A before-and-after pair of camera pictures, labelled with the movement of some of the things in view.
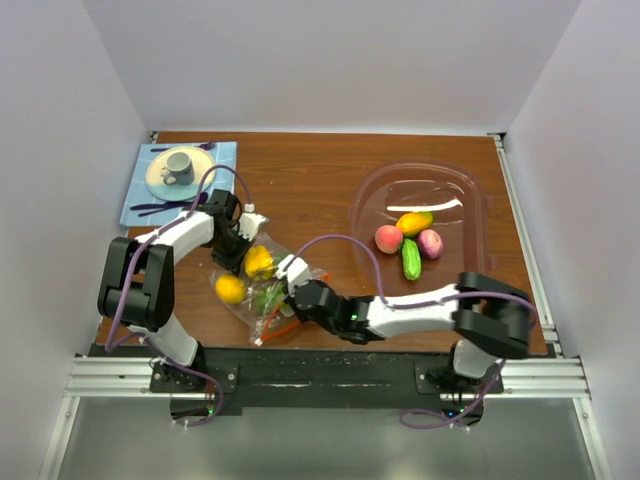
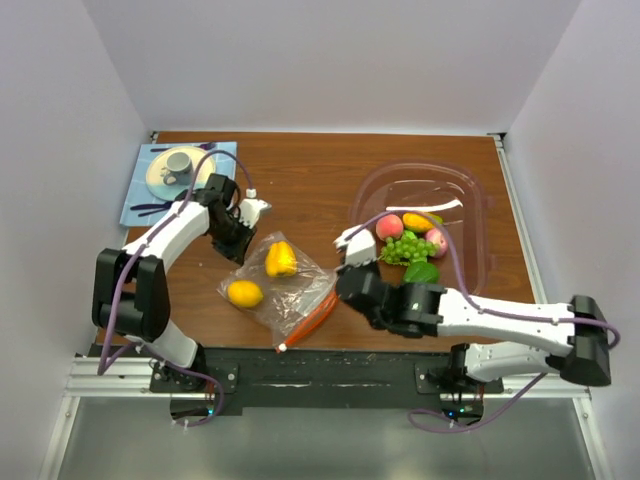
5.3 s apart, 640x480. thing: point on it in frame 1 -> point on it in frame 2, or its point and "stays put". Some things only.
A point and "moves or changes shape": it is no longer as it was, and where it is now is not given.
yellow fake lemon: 229,289 -> 245,293
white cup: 181,168 stays put
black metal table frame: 320,377 stays put
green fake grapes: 271,298 -> 407,251
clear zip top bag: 254,295 moves or changes shape
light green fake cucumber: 411,259 -> 409,236
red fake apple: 388,238 -> 389,225
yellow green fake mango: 414,222 moves or changes shape
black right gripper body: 296,311 -> 373,268
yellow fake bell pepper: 259,262 moves or changes shape
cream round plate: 179,193 stays put
